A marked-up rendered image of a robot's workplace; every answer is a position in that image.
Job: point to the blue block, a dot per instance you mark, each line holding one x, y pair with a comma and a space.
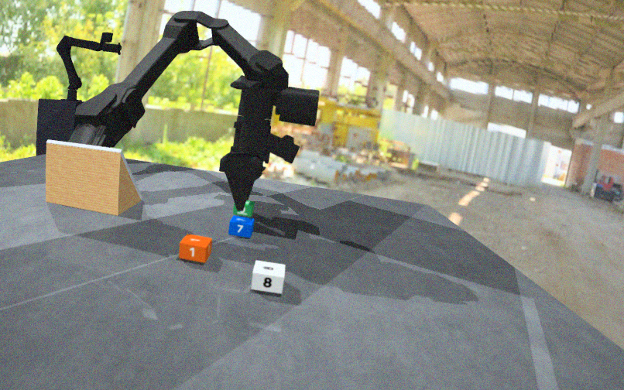
241, 226

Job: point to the green block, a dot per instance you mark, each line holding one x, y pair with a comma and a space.
248, 209

